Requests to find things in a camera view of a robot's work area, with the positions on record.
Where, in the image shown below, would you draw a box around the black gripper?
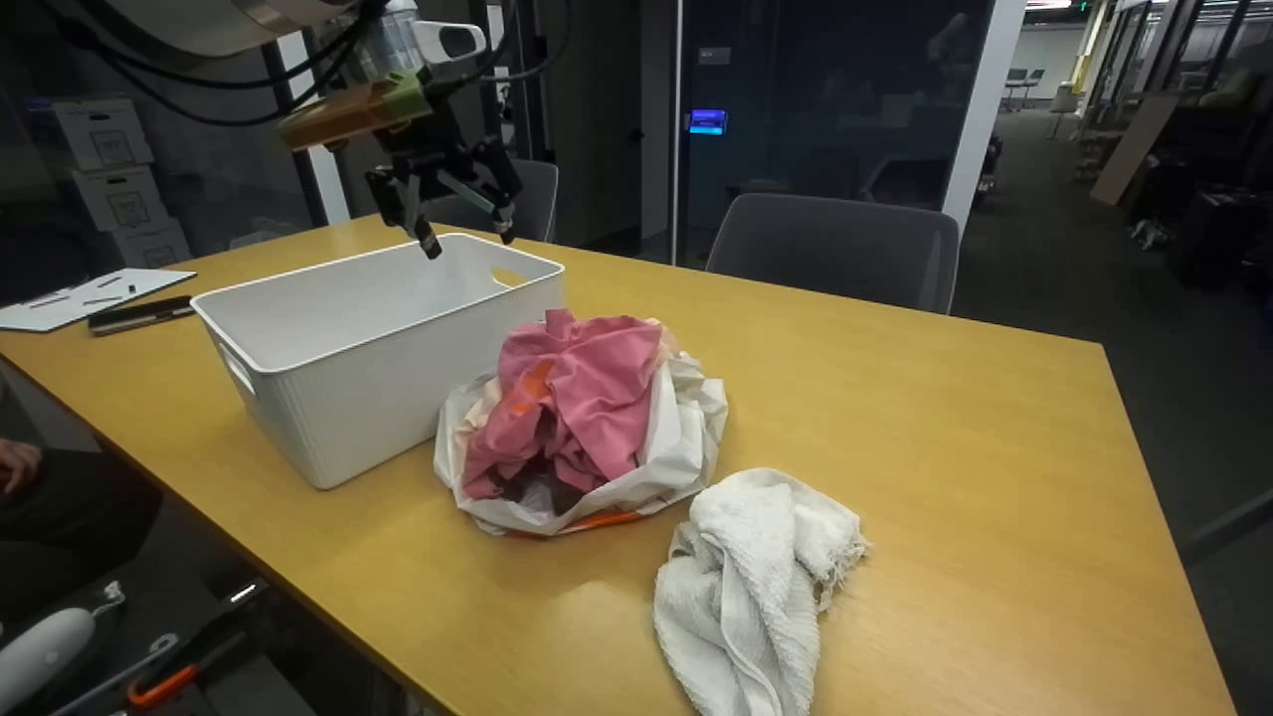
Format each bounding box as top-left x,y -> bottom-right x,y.
366,113 -> 522,259

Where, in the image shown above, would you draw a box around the dark pink garment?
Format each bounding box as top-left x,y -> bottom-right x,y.
462,309 -> 659,502

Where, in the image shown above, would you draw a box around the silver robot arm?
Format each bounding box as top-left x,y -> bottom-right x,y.
43,0 -> 522,259

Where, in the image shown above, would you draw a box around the white plastic storage box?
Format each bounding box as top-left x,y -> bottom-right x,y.
191,235 -> 565,491

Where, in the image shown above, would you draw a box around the cardboard storage boxes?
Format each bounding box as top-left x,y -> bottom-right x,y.
53,101 -> 191,267

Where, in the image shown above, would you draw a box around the white paper sheet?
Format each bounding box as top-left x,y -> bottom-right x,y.
0,267 -> 189,333

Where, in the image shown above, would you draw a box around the white plastic bag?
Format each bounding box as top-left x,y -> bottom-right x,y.
435,333 -> 728,536

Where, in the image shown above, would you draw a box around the grey office chair left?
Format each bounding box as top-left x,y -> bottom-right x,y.
709,191 -> 958,315

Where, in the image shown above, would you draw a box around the white grey handheld tool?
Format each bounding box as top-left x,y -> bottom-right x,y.
0,581 -> 126,716

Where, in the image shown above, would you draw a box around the orange black cable tool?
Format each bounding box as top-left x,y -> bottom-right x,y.
53,581 -> 263,716

